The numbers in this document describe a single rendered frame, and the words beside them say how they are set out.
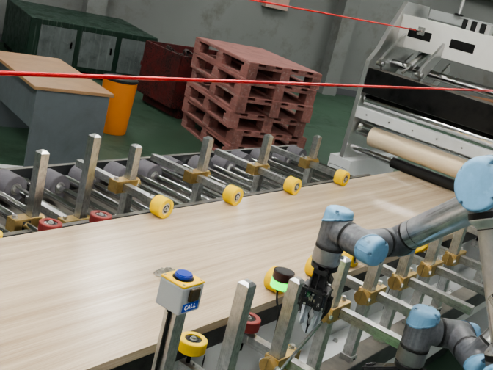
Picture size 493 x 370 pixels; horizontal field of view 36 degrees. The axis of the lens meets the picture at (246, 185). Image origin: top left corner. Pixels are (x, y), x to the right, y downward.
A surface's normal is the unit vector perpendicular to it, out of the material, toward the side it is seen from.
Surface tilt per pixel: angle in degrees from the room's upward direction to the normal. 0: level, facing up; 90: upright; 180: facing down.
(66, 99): 90
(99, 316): 0
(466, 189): 83
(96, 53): 90
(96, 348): 0
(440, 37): 90
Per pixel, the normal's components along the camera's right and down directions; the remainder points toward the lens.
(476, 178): -0.76, -0.13
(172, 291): -0.60, 0.09
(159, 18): 0.45, 0.35
